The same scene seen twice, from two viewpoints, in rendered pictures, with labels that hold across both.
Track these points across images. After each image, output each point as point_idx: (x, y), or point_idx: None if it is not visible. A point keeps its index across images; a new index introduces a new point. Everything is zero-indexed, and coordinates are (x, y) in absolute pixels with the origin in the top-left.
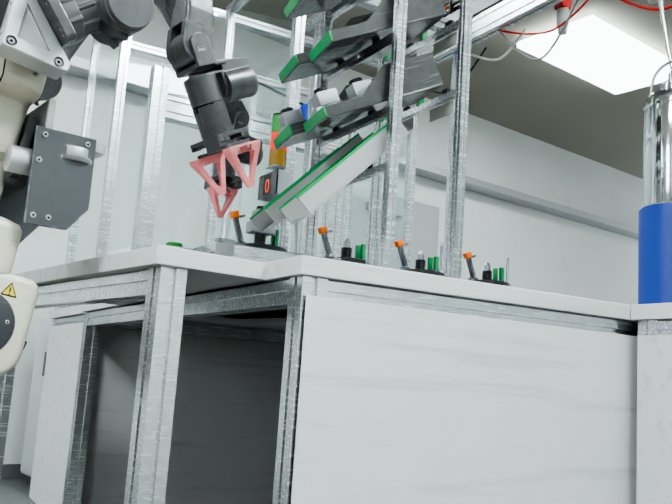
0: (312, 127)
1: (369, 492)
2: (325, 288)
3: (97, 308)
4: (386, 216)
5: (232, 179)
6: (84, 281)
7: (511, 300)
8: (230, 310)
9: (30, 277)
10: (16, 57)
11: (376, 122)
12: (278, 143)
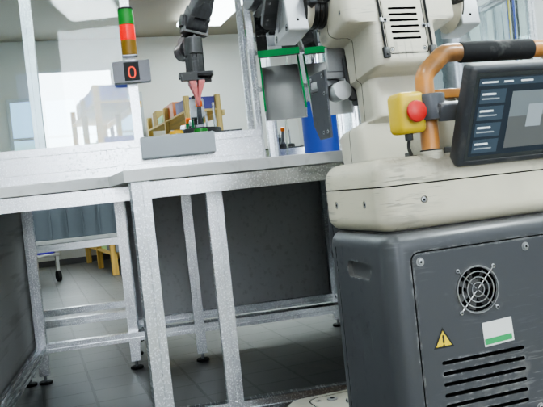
0: (318, 52)
1: None
2: None
3: (17, 195)
4: (356, 113)
5: (208, 75)
6: (338, 164)
7: None
8: None
9: (244, 165)
10: (465, 28)
11: (241, 36)
12: (267, 55)
